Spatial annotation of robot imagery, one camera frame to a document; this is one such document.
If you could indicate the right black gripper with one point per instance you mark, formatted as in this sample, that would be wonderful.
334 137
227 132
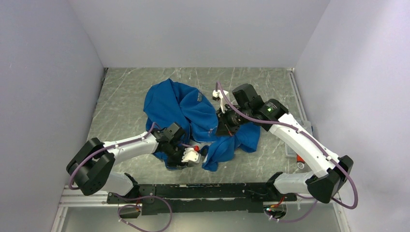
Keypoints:
224 127

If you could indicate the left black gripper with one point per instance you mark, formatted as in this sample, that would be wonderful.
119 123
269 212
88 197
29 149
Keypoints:
178 162

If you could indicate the blue zip jacket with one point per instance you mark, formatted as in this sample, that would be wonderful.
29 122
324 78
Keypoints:
168 102

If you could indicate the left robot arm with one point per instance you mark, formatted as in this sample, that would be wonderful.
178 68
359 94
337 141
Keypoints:
90 170

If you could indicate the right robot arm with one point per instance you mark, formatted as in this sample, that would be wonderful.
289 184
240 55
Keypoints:
328 171

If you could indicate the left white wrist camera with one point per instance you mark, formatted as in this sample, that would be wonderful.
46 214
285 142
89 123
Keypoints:
192 158

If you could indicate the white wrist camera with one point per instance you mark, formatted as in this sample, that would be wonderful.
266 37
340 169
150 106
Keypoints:
192 158
222 97

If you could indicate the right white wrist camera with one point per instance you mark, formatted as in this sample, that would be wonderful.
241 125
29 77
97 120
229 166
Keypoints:
222 97

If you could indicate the orange handled adjustable wrench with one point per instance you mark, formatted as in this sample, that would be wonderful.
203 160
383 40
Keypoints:
300 162

